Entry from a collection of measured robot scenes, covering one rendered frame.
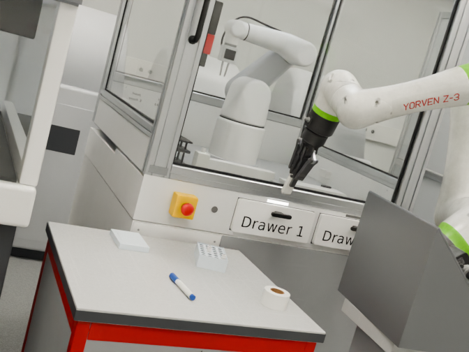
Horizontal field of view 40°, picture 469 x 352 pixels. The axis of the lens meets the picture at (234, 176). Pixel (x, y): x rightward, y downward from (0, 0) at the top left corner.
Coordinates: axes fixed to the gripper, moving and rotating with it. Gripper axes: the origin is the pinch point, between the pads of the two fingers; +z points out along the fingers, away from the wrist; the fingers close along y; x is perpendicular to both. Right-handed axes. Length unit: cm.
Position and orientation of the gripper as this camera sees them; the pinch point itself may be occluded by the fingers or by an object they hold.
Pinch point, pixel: (289, 184)
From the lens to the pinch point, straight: 204.2
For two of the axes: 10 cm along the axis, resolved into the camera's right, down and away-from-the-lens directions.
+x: 8.9, 1.8, 4.2
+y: 2.6, 5.6, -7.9
